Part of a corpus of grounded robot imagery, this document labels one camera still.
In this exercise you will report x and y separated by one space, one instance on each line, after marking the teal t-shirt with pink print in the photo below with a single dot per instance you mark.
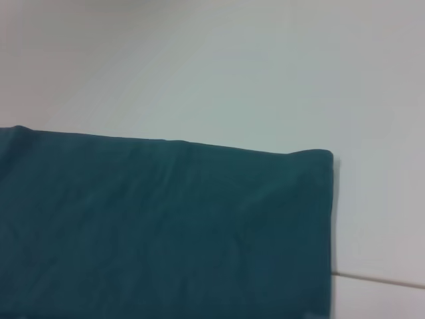
166 232

